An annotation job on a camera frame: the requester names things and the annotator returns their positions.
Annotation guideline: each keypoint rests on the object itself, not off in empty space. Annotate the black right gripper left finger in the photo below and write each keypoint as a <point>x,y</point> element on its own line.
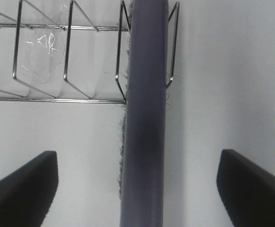
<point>26,194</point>

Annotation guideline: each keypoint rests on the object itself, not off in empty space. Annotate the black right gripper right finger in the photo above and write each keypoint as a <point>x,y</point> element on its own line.
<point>247,191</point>

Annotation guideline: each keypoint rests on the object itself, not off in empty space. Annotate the metal wire dish rack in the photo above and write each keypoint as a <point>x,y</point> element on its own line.
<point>69,51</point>

